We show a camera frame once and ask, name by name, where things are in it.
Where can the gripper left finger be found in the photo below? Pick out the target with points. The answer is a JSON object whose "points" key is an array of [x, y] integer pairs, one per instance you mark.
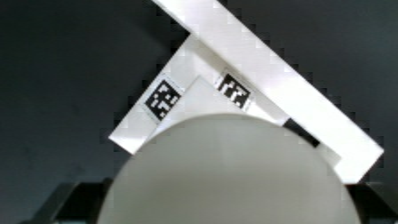
{"points": [[73, 204]]}

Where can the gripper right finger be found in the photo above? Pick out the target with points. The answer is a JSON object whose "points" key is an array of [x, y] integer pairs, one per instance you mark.
{"points": [[375, 200]]}

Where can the white right wall rail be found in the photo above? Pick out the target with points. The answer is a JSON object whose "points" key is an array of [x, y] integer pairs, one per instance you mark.
{"points": [[229, 39]]}

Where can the white lamp bulb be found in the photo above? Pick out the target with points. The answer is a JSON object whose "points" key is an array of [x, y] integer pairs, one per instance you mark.
{"points": [[227, 172]]}

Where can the white lamp base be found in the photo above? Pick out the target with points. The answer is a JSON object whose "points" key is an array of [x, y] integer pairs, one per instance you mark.
{"points": [[199, 89]]}

